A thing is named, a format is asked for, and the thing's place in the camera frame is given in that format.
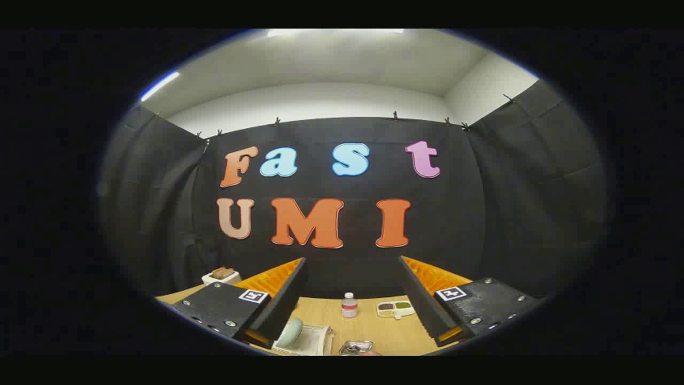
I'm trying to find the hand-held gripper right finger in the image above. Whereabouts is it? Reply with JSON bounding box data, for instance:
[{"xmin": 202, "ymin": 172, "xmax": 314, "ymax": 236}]
[{"xmin": 398, "ymin": 256, "xmax": 540, "ymax": 347}]

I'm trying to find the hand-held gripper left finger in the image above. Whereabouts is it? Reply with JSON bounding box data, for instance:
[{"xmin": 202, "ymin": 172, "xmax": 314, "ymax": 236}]
[{"xmin": 170, "ymin": 257, "xmax": 309, "ymax": 349}]

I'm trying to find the light green plate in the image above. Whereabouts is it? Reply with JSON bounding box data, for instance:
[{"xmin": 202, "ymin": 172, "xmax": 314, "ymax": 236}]
[{"xmin": 276, "ymin": 318, "xmax": 304, "ymax": 348}]

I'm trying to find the white wire dish rack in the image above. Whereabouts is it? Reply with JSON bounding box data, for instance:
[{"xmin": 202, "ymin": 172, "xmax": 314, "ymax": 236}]
[{"xmin": 271, "ymin": 324, "xmax": 335, "ymax": 356}]

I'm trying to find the metal wire basket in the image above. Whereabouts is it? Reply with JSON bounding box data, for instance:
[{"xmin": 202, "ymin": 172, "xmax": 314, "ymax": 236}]
[{"xmin": 339, "ymin": 340, "xmax": 375, "ymax": 356}]

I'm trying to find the white divided tray with beans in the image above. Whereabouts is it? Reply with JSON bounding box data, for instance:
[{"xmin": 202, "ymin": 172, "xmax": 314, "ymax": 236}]
[{"xmin": 377, "ymin": 301, "xmax": 416, "ymax": 320}]

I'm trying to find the white toaster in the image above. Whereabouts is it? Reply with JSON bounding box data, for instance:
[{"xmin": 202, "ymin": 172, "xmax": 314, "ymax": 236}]
[{"xmin": 202, "ymin": 269, "xmax": 242, "ymax": 286}]

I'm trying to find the long ceiling light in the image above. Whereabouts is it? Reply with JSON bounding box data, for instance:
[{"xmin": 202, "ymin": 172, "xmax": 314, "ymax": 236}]
[
  {"xmin": 140, "ymin": 71, "xmax": 181, "ymax": 102},
  {"xmin": 267, "ymin": 29, "xmax": 405, "ymax": 37}
]

